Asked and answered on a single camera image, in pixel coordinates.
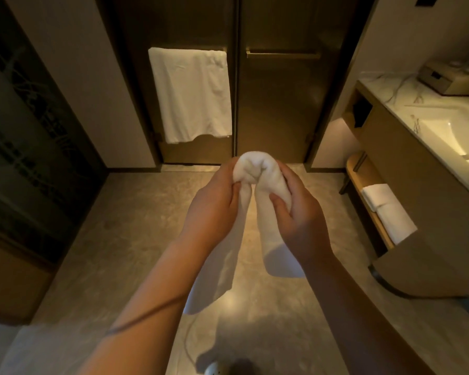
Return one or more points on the person's left hand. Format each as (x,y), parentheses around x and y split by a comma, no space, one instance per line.
(213,214)

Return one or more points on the person's right hand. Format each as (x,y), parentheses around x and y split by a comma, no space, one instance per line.
(305,230)

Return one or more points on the person's left forearm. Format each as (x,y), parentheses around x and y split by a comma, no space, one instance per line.
(148,328)

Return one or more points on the person's right forearm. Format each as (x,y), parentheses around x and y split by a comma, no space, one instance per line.
(355,328)

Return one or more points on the small folded white towel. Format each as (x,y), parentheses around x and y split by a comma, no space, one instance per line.
(375,196)

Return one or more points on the long folded white towel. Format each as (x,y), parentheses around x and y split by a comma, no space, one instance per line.
(396,224)

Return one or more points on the large white bath towel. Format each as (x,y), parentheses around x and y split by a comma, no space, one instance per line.
(191,93)

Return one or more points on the dark shelf leg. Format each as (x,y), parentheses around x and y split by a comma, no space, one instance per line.
(343,188)

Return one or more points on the rounded wooden shelf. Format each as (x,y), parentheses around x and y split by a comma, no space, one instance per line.
(365,173)

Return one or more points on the bronze glass door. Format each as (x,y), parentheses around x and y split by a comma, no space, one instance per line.
(187,23)
(281,113)

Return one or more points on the wooden vanity with marble top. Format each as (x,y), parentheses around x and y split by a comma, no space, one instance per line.
(426,214)

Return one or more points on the white perforated shoe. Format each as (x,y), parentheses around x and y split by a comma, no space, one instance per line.
(213,369)

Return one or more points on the white sink basin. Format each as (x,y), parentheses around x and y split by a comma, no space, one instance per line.
(449,128)

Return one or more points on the dark patterned glass door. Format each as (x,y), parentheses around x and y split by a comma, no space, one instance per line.
(31,152)

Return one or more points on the wooden tissue box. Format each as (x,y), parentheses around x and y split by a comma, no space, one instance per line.
(449,83)

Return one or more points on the dark metal shelf post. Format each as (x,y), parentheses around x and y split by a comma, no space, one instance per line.
(360,162)

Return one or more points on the black wall switch panel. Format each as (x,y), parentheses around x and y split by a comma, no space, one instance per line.
(426,0)

